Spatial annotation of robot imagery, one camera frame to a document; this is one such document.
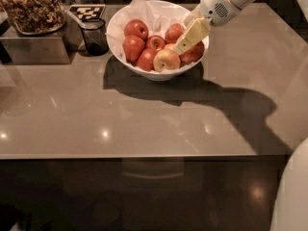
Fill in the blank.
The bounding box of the pale apple with sticker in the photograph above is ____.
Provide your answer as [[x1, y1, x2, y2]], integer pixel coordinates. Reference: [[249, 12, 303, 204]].
[[164, 43, 174, 50]]

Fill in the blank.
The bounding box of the black white marker tag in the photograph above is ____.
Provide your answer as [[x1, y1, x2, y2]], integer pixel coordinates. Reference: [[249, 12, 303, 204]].
[[68, 4, 106, 21]]

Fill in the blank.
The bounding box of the large red apple right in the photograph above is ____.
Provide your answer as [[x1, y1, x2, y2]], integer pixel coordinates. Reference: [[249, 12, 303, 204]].
[[180, 41, 205, 64]]

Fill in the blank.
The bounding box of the white paper bowl liner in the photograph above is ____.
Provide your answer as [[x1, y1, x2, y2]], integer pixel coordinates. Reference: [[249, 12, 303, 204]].
[[106, 0, 190, 64]]

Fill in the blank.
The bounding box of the black mesh cup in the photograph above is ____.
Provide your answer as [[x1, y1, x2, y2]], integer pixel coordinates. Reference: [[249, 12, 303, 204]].
[[80, 18, 109, 56]]

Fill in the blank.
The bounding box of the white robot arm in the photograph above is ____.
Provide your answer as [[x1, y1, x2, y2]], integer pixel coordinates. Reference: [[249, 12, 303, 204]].
[[174, 0, 308, 231]]

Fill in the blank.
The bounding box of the white ceramic bowl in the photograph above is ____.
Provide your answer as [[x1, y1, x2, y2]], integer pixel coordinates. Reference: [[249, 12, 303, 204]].
[[106, 0, 210, 82]]

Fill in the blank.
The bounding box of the steel box stand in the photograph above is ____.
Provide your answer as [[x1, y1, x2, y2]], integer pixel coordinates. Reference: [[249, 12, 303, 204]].
[[0, 18, 83, 64]]

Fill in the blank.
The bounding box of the red apple top right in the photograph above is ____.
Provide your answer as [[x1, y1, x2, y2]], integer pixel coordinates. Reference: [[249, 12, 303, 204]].
[[165, 23, 184, 43]]

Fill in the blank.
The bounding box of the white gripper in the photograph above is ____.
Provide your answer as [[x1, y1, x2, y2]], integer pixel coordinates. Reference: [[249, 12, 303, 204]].
[[173, 0, 244, 55]]

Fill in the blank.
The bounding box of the red apple bottom left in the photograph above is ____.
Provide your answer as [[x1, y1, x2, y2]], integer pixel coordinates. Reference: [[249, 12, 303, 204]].
[[137, 48, 156, 71]]

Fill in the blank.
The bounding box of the red apple top left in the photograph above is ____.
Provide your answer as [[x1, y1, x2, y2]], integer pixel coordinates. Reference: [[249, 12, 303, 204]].
[[124, 19, 149, 41]]

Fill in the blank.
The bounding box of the red apple centre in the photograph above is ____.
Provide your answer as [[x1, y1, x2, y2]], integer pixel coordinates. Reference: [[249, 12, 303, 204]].
[[145, 36, 166, 52]]

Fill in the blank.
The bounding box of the yellow-red apple front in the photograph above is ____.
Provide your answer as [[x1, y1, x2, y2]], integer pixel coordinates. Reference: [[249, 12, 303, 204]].
[[153, 48, 181, 72]]

